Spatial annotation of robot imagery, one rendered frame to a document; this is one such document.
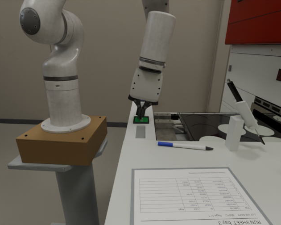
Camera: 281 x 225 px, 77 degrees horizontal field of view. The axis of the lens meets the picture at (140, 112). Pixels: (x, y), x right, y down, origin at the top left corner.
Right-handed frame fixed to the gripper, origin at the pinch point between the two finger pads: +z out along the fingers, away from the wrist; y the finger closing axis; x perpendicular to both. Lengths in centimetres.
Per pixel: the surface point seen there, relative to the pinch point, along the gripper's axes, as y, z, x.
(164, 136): -11.4, 9.0, -3.2
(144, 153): -2.1, 2.3, 21.4
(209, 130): -28.8, 3.4, -5.0
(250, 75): -55, -19, -38
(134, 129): 0.9, 3.5, 7.0
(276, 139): -49.6, -1.1, 2.0
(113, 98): 34, 60, -196
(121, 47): 34, -13, -195
